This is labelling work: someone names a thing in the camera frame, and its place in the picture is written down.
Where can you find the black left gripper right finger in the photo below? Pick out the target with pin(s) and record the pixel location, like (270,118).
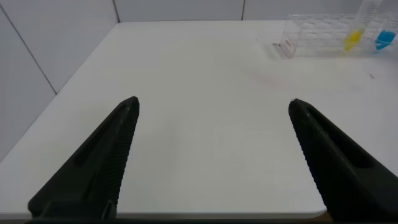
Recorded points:
(342,174)

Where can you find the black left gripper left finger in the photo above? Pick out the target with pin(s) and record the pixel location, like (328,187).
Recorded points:
(93,168)

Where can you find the test tube with yellow liquid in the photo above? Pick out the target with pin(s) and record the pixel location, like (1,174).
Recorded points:
(353,39)

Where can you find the test tube with blue liquid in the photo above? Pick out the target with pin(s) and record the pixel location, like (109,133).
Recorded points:
(385,39)

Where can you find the clear plastic test tube rack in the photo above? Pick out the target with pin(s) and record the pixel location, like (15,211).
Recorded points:
(311,34)

